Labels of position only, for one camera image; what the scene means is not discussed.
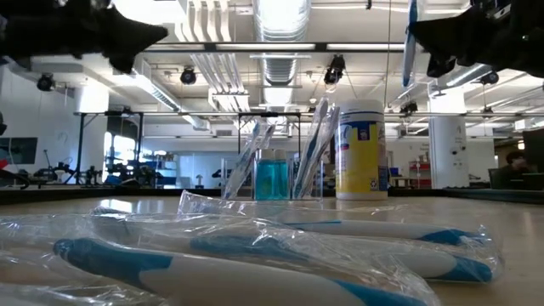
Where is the white round column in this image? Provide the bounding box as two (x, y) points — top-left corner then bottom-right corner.
(428, 91), (468, 190)

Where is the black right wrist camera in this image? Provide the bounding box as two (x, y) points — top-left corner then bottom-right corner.
(469, 0), (511, 20)

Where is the black desk monitor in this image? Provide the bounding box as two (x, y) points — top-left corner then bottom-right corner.
(521, 127), (544, 191)

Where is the dark wall screen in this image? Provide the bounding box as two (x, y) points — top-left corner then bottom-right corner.
(0, 136), (38, 166)

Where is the silver ceiling air duct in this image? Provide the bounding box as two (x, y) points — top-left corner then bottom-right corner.
(250, 0), (314, 107)

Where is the person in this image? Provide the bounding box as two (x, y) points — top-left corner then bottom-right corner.
(492, 150), (535, 191)

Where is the blue storage shelf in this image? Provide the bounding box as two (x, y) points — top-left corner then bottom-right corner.
(142, 150), (179, 187)

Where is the red storage shelf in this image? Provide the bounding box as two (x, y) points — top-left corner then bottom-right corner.
(408, 160), (433, 189)

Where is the black ceiling spotlight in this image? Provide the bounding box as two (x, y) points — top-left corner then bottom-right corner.
(399, 100), (420, 116)
(479, 70), (501, 86)
(179, 66), (198, 86)
(36, 72), (56, 93)

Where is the black hanging camera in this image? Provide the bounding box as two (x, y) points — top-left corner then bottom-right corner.
(322, 54), (347, 86)

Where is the yellow white disinfecting wipes canister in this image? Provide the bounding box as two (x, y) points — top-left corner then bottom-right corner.
(333, 99), (389, 201)

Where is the purple white toothbrush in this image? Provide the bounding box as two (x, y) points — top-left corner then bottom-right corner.
(297, 105), (341, 201)

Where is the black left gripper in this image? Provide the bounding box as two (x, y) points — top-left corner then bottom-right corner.
(42, 0), (169, 74)

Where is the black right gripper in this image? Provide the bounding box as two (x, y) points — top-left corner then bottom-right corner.
(408, 6), (528, 78)

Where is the black aluminium table frame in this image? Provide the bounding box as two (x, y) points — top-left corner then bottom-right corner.
(0, 185), (544, 206)

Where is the small teal mouthwash bottle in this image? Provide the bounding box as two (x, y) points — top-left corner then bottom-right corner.
(253, 148), (278, 201)
(275, 148), (292, 201)

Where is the pink white toothbrush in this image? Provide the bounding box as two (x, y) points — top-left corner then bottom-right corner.
(231, 122), (278, 201)

